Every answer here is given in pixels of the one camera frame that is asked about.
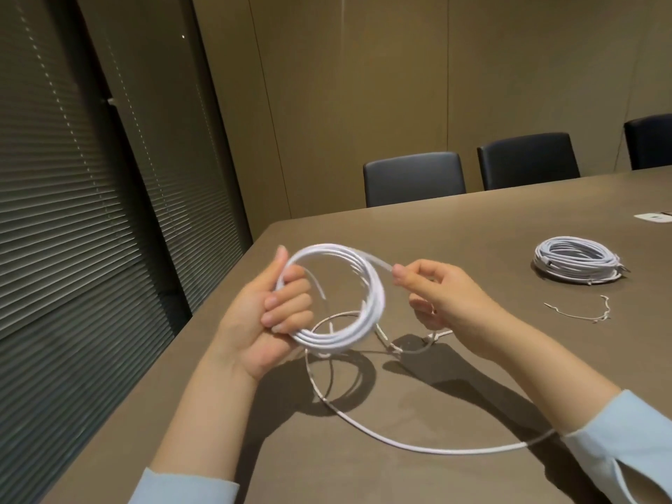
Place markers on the person's right hand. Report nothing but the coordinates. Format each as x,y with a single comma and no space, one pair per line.
462,309

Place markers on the person's left hand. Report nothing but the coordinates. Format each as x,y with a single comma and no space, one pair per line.
252,330

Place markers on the bunch of white twist ties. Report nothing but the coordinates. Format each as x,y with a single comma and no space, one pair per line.
598,317

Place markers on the person's left forearm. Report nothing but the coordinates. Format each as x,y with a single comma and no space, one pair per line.
205,425

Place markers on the person's right forearm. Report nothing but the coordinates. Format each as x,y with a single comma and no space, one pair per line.
556,383

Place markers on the brown table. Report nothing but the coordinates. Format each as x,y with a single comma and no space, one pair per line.
472,230

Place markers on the dark meeting chair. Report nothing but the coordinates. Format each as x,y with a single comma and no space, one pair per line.
415,181
650,142
527,162

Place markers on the white table socket panel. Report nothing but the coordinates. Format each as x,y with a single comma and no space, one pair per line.
651,217

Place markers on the glass partition with grey blinds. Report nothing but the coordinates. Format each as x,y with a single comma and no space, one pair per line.
79,204

